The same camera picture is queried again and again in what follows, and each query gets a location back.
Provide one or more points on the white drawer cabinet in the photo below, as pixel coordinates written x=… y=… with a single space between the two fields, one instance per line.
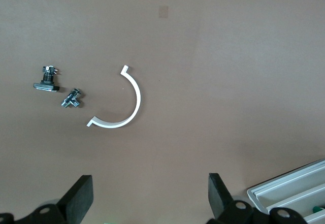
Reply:
x=287 y=186

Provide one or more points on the small green part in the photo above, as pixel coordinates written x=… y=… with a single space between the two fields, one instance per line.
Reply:
x=318 y=208

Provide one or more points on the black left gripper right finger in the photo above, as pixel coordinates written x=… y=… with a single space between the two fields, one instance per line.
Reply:
x=218 y=198

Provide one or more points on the black push switch component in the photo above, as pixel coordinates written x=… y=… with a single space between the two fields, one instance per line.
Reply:
x=47 y=85

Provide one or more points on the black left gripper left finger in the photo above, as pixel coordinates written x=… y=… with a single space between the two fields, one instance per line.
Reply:
x=76 y=198

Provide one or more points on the white semicircular plastic bracket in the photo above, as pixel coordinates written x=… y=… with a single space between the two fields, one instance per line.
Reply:
x=138 y=97

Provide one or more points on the silver metal tee fitting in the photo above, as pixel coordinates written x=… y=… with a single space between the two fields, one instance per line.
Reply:
x=71 y=99

